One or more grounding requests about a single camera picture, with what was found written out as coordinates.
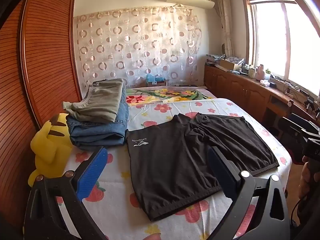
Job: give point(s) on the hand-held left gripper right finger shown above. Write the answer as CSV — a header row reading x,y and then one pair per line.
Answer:
x,y
215,165

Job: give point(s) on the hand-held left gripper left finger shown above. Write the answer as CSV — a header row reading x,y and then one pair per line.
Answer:
x,y
92,171

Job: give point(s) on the black pants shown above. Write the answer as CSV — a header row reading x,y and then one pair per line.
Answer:
x,y
175,160

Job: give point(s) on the person's right hand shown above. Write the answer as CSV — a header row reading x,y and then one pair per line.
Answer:
x,y
303,180

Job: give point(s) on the floral bed sheet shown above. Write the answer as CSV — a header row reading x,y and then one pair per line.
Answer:
x,y
117,192

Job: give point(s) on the folded blue jeans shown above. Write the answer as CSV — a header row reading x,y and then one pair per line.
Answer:
x,y
97,133

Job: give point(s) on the yellow plush toy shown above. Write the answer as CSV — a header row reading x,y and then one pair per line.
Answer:
x,y
50,150

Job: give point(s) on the folded green garment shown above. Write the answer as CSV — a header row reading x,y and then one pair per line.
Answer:
x,y
100,100

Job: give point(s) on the long wooden cabinet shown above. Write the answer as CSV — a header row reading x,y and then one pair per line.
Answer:
x,y
237,90

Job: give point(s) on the floral pillow cover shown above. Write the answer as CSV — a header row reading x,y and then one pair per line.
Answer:
x,y
170,95

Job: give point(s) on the pink bottle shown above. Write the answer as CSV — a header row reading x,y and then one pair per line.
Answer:
x,y
261,73

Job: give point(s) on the white jar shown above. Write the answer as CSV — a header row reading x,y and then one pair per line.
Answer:
x,y
251,73

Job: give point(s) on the cardboard box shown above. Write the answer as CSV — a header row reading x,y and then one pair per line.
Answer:
x,y
228,65

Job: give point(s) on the pile of papers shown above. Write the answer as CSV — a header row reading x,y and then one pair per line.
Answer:
x,y
212,58

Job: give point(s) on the blue bag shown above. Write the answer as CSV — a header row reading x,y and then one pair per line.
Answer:
x,y
151,78

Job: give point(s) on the wooden framed window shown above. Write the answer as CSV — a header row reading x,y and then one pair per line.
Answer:
x,y
287,35

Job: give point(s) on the circle patterned sheer curtain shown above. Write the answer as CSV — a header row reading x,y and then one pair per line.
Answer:
x,y
137,45

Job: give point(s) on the wooden slatted wardrobe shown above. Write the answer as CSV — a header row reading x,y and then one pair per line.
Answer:
x,y
45,42

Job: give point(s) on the cream window curtain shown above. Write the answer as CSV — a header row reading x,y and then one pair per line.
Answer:
x,y
225,22

